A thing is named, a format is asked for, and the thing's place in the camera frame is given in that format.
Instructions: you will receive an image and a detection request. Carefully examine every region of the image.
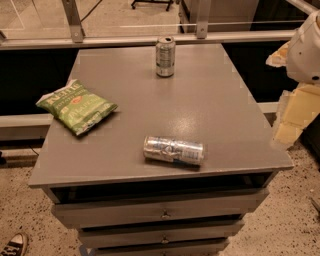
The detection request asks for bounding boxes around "black white sneaker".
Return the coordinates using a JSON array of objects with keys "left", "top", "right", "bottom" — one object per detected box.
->
[{"left": 0, "top": 233, "right": 28, "bottom": 256}]

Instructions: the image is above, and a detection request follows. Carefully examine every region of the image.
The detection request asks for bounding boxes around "top grey drawer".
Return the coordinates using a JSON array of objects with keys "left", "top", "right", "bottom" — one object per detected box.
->
[{"left": 53, "top": 188, "right": 269, "bottom": 228}]

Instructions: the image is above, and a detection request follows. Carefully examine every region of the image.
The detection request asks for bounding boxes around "grey drawer cabinet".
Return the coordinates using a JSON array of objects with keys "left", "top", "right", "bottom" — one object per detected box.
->
[{"left": 29, "top": 45, "right": 292, "bottom": 256}]

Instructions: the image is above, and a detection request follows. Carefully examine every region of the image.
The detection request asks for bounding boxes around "grey drawer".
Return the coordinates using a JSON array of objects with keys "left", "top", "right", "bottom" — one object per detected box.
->
[
  {"left": 53, "top": 188, "right": 269, "bottom": 228},
  {"left": 95, "top": 239, "right": 229, "bottom": 256},
  {"left": 79, "top": 220, "right": 244, "bottom": 248}
]

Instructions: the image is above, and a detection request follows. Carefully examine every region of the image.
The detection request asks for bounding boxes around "green chip bag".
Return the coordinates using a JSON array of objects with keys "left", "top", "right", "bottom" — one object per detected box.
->
[{"left": 36, "top": 79, "right": 117, "bottom": 136}]

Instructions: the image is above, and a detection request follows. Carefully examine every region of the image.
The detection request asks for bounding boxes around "metal railing frame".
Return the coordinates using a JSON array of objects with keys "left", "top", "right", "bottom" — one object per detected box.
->
[{"left": 0, "top": 0, "right": 320, "bottom": 51}]

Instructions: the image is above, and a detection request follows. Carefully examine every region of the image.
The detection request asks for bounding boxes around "bottom grey drawer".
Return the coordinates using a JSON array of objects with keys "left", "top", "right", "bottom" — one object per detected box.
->
[{"left": 95, "top": 239, "right": 229, "bottom": 256}]

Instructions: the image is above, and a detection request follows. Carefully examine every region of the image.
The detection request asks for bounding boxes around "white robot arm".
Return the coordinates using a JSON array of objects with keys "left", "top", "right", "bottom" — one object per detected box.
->
[{"left": 266, "top": 11, "right": 320, "bottom": 149}]

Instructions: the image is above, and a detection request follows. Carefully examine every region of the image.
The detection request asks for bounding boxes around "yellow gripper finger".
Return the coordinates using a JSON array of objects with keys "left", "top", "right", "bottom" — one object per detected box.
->
[
  {"left": 273, "top": 83, "right": 320, "bottom": 145},
  {"left": 266, "top": 42, "right": 289, "bottom": 68}
]

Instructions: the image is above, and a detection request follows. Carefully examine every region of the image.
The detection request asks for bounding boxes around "green 7up can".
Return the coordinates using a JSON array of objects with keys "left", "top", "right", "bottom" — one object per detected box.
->
[{"left": 156, "top": 36, "right": 176, "bottom": 77}]

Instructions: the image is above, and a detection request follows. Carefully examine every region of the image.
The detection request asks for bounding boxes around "middle grey drawer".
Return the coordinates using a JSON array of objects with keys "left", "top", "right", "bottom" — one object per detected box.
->
[{"left": 79, "top": 220, "right": 244, "bottom": 248}]

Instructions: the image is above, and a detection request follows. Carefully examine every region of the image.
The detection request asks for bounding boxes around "black chair base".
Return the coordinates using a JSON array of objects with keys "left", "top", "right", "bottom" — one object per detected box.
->
[{"left": 131, "top": 0, "right": 174, "bottom": 11}]

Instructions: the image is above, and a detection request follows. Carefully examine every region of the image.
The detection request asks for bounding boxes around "silver redbull can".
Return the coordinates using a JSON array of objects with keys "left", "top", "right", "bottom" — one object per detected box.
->
[{"left": 143, "top": 136, "right": 204, "bottom": 165}]

